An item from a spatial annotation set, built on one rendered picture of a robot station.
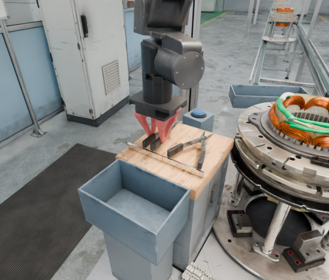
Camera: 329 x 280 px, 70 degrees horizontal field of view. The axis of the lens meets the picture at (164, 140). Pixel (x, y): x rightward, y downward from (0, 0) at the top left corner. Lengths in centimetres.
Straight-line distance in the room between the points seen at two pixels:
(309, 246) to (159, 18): 60
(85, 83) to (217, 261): 226
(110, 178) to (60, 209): 144
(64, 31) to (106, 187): 223
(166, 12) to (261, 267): 58
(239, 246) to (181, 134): 33
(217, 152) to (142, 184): 17
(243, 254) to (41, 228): 145
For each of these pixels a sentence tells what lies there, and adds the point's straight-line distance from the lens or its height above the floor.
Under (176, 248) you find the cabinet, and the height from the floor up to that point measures 86.
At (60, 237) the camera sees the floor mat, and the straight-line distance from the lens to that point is 177.
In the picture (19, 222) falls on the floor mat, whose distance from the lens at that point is 198.
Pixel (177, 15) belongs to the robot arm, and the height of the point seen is 133.
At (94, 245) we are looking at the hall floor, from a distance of 168.
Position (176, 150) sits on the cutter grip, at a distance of 47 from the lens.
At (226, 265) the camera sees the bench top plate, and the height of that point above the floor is 78.
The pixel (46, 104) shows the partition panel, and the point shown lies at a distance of 296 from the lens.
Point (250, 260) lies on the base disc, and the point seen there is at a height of 80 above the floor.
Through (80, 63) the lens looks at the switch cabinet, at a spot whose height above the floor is 73.
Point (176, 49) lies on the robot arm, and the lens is 36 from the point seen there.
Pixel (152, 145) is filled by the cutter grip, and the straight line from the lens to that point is 48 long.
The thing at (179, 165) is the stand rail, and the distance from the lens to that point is 46.
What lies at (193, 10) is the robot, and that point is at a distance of 85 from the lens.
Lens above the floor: 136
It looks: 33 degrees down
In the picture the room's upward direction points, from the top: straight up
